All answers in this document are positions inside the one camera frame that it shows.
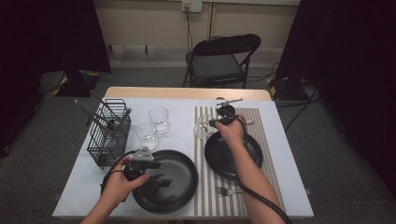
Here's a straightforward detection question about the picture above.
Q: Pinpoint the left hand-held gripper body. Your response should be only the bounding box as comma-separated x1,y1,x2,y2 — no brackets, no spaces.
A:
123,147,155,182

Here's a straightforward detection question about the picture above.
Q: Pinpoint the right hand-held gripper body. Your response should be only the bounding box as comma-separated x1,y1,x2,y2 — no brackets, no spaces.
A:
215,98,245,127

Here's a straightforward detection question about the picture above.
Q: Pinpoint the clear drinking glass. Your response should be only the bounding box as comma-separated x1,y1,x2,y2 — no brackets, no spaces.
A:
135,120,160,151
193,113,219,140
148,105,171,134

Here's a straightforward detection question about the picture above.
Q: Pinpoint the black plate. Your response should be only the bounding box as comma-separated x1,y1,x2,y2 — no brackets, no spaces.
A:
132,149,199,215
204,132,264,181

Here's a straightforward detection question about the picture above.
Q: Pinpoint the black wire cutlery basket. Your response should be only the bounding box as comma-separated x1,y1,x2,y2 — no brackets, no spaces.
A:
87,98,133,171

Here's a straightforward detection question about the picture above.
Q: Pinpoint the steel fork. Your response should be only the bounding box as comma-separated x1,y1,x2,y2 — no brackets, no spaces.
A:
215,186,243,197

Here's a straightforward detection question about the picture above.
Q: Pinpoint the person's right hand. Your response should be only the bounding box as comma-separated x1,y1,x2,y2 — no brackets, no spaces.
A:
215,114,248,149

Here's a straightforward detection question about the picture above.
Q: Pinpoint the person's left hand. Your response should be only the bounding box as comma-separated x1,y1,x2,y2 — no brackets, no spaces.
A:
101,156,150,208

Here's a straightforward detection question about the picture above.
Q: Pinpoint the striped placemat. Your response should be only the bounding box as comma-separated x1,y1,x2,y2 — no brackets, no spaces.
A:
193,105,286,217

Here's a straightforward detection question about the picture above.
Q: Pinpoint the steel cutlery piece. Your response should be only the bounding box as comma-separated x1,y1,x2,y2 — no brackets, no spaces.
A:
89,90,120,124
74,98,113,132
106,107,133,148

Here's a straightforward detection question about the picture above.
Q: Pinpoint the black folding chair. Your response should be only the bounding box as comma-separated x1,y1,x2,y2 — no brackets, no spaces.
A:
182,33,262,90

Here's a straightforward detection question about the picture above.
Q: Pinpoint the black stand base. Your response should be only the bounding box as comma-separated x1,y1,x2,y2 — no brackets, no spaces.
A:
266,76,310,101
55,68,102,98

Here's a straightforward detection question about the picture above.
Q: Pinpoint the black curtain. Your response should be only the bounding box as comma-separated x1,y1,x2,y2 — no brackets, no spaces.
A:
0,0,112,157
275,0,396,200

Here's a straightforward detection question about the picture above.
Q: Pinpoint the black floor cable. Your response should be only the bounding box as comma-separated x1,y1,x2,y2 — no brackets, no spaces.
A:
275,83,323,133

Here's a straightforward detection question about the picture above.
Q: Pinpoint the black wall cable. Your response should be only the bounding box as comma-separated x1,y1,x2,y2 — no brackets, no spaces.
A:
185,6,194,53

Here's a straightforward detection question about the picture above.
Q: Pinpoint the beige wall conduit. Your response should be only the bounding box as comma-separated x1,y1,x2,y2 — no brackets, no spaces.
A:
208,2,217,39

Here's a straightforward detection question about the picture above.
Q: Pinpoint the white wall outlet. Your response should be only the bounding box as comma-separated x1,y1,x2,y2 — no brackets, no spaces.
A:
181,0,204,13

